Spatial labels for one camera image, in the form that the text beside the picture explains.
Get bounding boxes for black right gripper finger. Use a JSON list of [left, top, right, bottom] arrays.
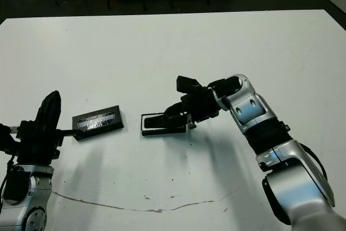
[[162, 114, 190, 125], [163, 102, 190, 117]]

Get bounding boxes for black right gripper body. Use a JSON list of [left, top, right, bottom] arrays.
[[181, 87, 220, 129]]

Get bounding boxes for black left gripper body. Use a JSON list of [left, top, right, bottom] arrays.
[[9, 120, 83, 166]]

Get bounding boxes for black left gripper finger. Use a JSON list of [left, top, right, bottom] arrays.
[[35, 90, 57, 130], [50, 90, 63, 131]]

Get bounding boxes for black phone-like camera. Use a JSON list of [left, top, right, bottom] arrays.
[[144, 114, 187, 129]]

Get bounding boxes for black printed box lid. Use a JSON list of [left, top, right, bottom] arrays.
[[71, 105, 125, 142]]

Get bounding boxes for black box base white insert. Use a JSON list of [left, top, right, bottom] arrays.
[[140, 111, 189, 137]]

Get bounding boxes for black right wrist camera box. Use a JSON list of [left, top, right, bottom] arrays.
[[176, 75, 201, 94]]

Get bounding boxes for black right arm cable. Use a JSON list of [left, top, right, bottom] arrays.
[[298, 143, 328, 186]]

